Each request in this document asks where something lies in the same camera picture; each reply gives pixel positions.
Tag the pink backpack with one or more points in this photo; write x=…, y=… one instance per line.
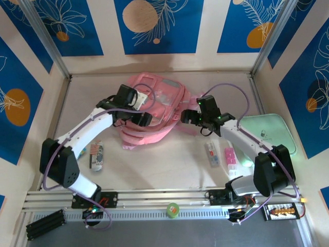
x=167, y=108

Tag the clear plastic small case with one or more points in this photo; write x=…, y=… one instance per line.
x=212, y=157

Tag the flag print pencil case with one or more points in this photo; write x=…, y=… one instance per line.
x=96, y=157

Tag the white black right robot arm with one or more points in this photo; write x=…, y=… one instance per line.
x=241, y=139

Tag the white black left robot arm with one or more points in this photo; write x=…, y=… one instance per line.
x=84, y=126

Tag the pink white pill box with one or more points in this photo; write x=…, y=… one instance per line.
x=230, y=157

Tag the mint green zip case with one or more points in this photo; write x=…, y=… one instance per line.
x=277, y=128

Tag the small cyan patterned item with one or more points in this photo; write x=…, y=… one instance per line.
x=81, y=153

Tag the green tape roll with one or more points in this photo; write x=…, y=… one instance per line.
x=172, y=209

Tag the black power distribution board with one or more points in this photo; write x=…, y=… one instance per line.
x=280, y=212

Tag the yellow power connector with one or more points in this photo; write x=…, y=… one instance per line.
x=304, y=200

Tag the black extrusion block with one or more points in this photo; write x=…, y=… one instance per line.
x=43, y=225

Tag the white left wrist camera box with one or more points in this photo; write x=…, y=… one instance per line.
x=141, y=99

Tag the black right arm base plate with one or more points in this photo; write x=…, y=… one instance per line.
x=214, y=196

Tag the aluminium corner post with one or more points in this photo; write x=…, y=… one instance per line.
x=273, y=38
x=45, y=38

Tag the aluminium mounting rail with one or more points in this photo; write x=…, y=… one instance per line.
x=159, y=196

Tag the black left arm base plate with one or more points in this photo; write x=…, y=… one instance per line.
x=110, y=199

